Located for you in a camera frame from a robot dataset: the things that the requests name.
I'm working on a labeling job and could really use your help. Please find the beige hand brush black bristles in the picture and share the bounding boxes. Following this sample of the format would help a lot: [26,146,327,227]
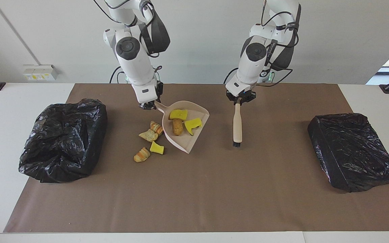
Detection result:
[232,103,243,148]

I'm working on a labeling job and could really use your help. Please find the rounded yellow cheese chunk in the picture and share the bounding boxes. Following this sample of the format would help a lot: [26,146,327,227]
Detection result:
[169,109,188,121]

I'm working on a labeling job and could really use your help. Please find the brown bread roll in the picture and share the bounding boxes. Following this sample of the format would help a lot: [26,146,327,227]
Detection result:
[172,118,184,136]

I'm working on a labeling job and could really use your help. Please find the small yellow cheese wedge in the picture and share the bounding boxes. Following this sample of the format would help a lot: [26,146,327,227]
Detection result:
[150,141,164,155]

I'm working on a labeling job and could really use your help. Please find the notched yellow cheese chunk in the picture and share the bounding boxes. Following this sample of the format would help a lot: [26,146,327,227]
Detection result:
[184,117,203,136]

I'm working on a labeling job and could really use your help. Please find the golden croissant piece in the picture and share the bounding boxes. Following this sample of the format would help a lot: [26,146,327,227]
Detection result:
[133,147,151,163]

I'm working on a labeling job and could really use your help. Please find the pale pink plastic dustpan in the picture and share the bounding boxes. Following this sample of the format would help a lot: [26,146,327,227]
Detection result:
[155,100,210,154]

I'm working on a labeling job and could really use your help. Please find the open bin with black bag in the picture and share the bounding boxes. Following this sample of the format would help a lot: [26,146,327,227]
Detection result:
[19,99,108,183]

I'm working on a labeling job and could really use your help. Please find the striped orange croissant piece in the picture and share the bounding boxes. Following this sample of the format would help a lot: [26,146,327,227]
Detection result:
[150,121,164,136]

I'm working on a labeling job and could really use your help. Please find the pale flaky pastry piece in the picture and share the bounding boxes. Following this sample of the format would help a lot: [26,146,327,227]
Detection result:
[138,129,159,142]

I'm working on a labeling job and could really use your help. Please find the brown paper table mat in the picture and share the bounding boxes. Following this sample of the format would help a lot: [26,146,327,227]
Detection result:
[4,84,389,233]

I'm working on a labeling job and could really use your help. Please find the box wrapped in black bag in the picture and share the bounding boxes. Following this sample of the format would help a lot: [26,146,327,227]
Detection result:
[308,113,389,193]

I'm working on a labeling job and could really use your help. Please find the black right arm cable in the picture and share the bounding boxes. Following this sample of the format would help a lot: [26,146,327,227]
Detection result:
[93,0,164,72]

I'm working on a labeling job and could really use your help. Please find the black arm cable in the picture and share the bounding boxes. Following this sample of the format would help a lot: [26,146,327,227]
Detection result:
[93,0,164,72]
[261,0,300,87]

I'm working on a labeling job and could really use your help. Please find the black left base cable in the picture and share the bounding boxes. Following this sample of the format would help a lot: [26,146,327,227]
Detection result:
[223,67,239,84]

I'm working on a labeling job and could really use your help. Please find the black base cable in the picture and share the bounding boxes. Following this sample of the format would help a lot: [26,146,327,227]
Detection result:
[223,67,239,84]
[109,65,125,84]

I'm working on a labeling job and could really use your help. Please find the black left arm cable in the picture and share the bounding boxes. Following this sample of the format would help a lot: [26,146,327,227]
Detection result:
[261,0,300,87]

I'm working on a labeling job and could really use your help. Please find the black right base cable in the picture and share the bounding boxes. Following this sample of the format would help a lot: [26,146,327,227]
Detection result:
[109,65,125,84]

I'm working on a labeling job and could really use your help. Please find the white wall outlet box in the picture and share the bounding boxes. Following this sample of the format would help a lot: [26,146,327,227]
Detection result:
[23,65,59,81]

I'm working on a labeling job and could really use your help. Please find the white wall cable conduit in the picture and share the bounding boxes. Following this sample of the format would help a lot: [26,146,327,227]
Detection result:
[0,0,41,66]

